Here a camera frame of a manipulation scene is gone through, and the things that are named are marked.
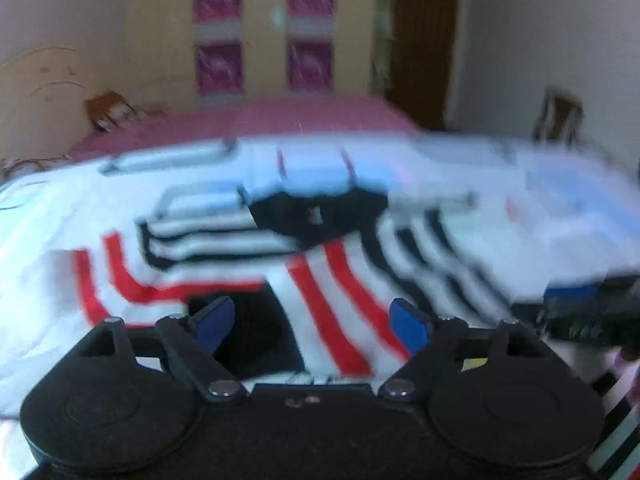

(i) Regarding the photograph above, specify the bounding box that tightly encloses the pink bedsheet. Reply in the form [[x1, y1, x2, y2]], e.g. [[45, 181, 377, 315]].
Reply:
[[65, 94, 421, 162]]

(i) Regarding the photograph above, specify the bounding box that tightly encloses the red black white striped sweater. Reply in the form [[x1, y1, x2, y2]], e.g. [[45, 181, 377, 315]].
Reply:
[[74, 192, 640, 480]]

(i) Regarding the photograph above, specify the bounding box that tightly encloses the wooden chair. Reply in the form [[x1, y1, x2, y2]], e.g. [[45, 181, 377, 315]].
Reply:
[[531, 87, 586, 147]]

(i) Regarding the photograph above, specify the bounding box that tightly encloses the cream round headboard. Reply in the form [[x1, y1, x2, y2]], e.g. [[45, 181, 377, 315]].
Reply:
[[0, 45, 103, 163]]

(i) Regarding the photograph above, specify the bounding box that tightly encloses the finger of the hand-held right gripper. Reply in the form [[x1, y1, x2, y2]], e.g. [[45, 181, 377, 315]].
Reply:
[[542, 269, 640, 312], [536, 307, 640, 350]]

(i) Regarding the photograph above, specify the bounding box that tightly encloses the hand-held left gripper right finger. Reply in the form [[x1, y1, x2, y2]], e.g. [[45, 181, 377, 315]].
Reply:
[[377, 297, 547, 402]]

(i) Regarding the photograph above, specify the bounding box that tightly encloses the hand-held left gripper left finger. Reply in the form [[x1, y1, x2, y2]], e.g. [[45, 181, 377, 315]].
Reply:
[[75, 296, 248, 403]]

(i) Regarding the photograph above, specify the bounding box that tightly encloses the brown wooden door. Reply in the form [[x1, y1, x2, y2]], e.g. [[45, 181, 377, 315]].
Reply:
[[391, 0, 461, 132]]

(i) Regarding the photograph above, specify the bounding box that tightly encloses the cream wardrobe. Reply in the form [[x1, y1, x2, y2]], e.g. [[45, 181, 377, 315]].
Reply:
[[124, 0, 397, 111]]

